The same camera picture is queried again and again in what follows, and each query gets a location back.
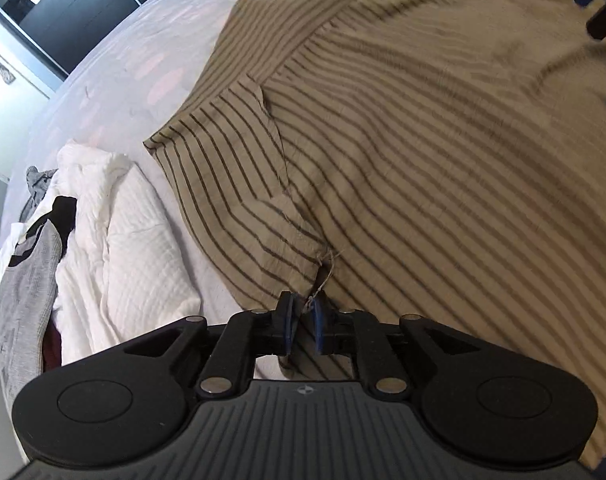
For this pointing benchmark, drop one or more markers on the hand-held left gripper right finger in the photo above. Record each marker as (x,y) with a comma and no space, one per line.
(320,327)

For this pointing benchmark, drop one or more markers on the maroon garment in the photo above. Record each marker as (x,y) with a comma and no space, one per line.
(52,350)

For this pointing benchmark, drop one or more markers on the grey garment with black trim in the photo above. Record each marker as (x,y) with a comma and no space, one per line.
(23,300)

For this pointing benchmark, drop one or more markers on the bed with polka-dot sheet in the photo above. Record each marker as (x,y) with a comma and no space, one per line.
(133,60)

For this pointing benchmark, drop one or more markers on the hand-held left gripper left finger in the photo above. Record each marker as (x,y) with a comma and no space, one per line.
(289,322)

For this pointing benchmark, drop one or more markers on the white door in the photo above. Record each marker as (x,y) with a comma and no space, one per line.
(3,125)

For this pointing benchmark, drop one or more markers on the brown striped shirt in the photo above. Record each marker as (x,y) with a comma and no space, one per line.
(433,160)

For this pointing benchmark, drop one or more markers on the white textured garment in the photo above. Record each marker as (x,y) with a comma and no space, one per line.
(133,240)

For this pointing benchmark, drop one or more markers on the dark sliding-door wardrobe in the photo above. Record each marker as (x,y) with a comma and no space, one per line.
(73,15)

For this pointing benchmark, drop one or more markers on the small grey patterned garment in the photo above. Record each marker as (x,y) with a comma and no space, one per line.
(38,180)

